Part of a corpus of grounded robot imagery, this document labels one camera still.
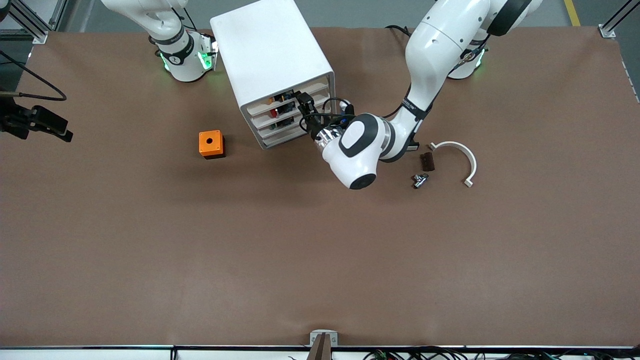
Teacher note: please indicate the black push button module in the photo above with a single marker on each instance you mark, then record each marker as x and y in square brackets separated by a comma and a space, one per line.
[415, 147]

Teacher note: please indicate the brown narrow bar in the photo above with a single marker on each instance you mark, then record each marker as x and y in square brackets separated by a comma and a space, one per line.
[320, 350]

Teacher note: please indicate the white curved plastic bracket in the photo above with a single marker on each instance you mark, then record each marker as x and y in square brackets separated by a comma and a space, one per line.
[473, 162]

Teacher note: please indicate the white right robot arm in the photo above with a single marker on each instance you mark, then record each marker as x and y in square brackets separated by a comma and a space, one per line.
[182, 55]

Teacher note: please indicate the grey metal edge bracket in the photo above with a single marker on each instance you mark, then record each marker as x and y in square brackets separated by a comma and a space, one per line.
[314, 337]

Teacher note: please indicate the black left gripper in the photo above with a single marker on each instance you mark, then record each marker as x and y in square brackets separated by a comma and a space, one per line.
[311, 125]

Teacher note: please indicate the aluminium frame post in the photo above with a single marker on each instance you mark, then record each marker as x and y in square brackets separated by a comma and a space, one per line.
[30, 20]
[612, 25]

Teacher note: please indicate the white drawer cabinet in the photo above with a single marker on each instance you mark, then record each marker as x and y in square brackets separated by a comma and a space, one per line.
[270, 45]

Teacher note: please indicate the black blue switch block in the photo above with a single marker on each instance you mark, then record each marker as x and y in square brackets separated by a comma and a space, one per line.
[286, 96]

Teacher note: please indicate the dark brown terminal block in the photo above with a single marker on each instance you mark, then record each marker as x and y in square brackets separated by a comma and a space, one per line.
[427, 161]

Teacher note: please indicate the orange button enclosure box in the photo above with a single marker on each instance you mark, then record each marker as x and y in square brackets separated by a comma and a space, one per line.
[204, 148]

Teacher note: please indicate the white plastic drawer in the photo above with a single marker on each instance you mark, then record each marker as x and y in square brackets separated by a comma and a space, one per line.
[262, 120]
[260, 107]
[267, 131]
[272, 141]

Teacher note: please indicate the silver metal key switch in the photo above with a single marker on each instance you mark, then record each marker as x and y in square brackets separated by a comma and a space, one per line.
[420, 181]

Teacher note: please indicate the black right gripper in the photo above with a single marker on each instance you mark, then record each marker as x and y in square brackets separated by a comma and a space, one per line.
[15, 120]

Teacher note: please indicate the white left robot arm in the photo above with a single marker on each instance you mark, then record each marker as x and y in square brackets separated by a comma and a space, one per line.
[440, 40]

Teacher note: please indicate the red push button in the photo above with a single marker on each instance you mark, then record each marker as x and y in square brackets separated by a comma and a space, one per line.
[274, 113]

